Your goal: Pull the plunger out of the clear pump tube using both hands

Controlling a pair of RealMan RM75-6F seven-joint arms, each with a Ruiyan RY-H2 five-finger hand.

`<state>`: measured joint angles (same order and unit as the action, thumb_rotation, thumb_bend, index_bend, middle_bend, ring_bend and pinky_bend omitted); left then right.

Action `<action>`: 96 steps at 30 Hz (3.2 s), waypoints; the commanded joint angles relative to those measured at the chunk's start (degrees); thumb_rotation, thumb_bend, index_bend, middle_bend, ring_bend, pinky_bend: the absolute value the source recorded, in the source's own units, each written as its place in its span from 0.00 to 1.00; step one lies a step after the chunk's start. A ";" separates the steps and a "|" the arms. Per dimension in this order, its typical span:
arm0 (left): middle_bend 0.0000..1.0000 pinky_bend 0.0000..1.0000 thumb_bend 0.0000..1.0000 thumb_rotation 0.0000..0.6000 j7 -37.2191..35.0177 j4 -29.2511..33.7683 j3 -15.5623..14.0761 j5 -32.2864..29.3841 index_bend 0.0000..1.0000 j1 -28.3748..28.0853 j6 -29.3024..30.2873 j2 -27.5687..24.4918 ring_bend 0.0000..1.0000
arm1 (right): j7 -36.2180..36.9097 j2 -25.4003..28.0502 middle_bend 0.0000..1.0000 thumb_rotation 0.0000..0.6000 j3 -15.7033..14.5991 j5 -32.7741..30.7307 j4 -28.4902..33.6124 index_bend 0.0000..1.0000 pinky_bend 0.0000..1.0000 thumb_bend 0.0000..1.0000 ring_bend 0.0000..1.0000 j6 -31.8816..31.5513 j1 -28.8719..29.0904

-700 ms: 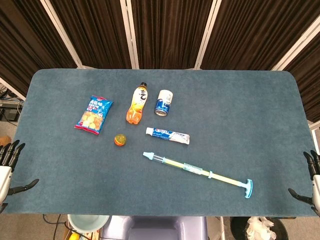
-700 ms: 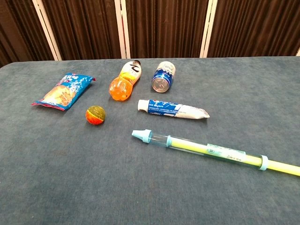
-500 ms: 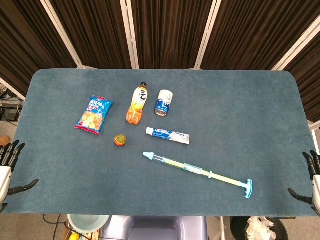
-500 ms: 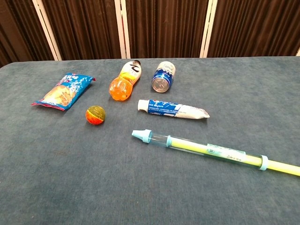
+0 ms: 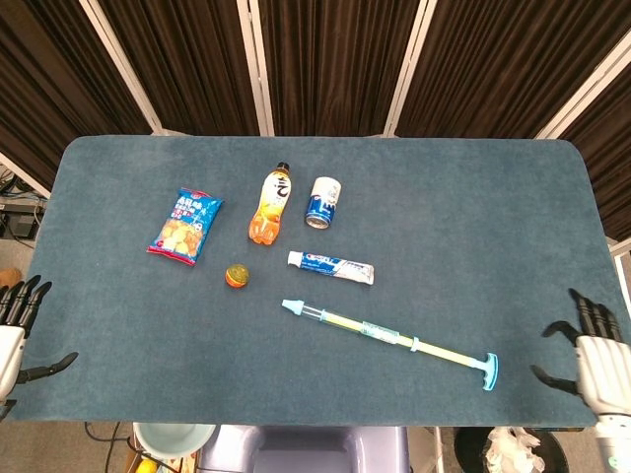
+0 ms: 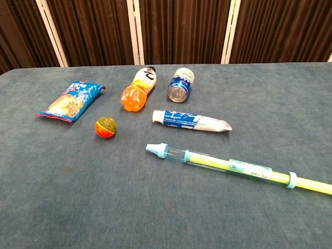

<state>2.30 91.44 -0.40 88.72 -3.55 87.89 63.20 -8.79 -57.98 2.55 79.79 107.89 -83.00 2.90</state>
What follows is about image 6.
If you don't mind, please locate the orange and green ball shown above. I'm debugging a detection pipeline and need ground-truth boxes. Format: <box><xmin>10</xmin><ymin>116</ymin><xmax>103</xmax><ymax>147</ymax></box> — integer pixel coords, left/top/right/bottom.
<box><xmin>94</xmin><ymin>116</ymin><xmax>118</xmax><ymax>139</ymax></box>

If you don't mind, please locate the white and blue toothpaste tube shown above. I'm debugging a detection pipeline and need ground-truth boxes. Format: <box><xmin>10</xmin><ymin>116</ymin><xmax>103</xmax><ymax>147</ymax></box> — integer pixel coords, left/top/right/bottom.
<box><xmin>151</xmin><ymin>109</ymin><xmax>233</xmax><ymax>133</ymax></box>

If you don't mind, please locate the blue potato chips bag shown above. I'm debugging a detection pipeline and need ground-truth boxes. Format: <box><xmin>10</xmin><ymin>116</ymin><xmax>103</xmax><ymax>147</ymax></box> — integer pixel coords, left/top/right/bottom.
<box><xmin>34</xmin><ymin>80</ymin><xmax>106</xmax><ymax>123</ymax></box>

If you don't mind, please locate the blue and white drink can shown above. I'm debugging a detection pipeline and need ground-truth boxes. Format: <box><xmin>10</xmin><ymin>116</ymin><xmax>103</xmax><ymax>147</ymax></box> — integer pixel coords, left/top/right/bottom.
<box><xmin>167</xmin><ymin>67</ymin><xmax>195</xmax><ymax>103</ymax></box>

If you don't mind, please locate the brown pleated screen panel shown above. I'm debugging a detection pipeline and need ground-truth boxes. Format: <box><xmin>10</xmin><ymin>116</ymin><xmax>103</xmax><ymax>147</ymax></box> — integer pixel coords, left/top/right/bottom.
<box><xmin>41</xmin><ymin>0</ymin><xmax>141</xmax><ymax>67</ymax></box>
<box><xmin>129</xmin><ymin>0</ymin><xmax>237</xmax><ymax>65</ymax></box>
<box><xmin>224</xmin><ymin>0</ymin><xmax>332</xmax><ymax>64</ymax></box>
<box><xmin>0</xmin><ymin>0</ymin><xmax>65</xmax><ymax>76</ymax></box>

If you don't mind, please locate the blue table cloth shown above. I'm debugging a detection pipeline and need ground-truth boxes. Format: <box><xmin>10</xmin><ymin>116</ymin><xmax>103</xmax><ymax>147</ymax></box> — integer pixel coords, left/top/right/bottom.
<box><xmin>0</xmin><ymin>61</ymin><xmax>332</xmax><ymax>249</ymax></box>

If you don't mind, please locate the orange drink plastic bottle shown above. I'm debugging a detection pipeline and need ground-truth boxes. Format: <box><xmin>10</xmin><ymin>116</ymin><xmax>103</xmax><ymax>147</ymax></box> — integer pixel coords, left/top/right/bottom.
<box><xmin>120</xmin><ymin>66</ymin><xmax>158</xmax><ymax>112</ymax></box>

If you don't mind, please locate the clear syringe barrel blue tip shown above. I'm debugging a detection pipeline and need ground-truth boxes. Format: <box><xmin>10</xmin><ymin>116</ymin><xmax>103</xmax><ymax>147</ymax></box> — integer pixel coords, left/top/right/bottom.
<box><xmin>145</xmin><ymin>143</ymin><xmax>297</xmax><ymax>189</ymax></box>

